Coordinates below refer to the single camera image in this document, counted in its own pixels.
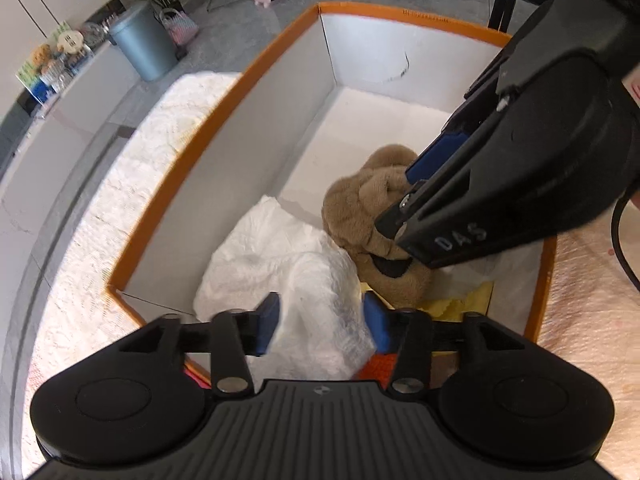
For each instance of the blue-grey trash bin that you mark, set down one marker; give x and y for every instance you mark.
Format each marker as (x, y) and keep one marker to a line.
(145, 45)

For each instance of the orange knitted item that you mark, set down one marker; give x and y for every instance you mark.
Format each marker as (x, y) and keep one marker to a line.
(380, 367)

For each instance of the clear plastic bag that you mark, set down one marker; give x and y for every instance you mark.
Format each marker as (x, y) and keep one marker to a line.
(480, 272)

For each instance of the white marble TV cabinet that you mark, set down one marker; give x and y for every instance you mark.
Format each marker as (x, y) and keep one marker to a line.
(75, 105)

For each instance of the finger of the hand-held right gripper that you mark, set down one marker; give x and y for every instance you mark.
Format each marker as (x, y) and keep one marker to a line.
(395, 220)
(435, 157)

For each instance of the orange cardboard box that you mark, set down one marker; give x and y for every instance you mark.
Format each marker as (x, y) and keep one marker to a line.
(240, 160)

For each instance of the small teddy bear decoration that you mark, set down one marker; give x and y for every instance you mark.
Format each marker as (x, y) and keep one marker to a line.
(70, 41)

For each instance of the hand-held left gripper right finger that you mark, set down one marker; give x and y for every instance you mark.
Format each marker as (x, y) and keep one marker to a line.
(377, 325)

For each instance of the yellow cloth item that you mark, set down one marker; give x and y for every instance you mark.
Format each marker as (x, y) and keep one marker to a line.
(450, 305)

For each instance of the brown plush bear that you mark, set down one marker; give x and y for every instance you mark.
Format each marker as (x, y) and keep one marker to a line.
(350, 210)

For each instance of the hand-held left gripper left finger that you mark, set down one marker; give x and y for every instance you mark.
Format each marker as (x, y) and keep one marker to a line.
(267, 322)

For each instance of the white plastic bag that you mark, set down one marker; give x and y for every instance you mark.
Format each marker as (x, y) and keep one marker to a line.
(300, 280)

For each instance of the pastel woven bag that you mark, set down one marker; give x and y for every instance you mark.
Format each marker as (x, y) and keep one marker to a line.
(180, 27)

